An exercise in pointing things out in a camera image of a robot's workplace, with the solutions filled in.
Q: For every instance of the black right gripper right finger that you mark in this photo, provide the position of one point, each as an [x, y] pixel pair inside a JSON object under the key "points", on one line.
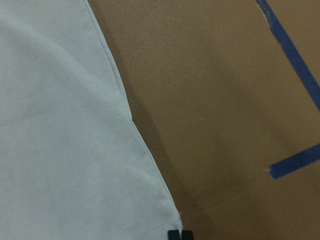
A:
{"points": [[187, 235]]}

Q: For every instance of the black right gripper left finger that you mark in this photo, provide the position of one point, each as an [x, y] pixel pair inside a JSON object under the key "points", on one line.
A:
{"points": [[173, 235]]}

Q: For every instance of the light blue t-shirt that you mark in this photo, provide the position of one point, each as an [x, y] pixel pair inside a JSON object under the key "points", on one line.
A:
{"points": [[73, 165]]}

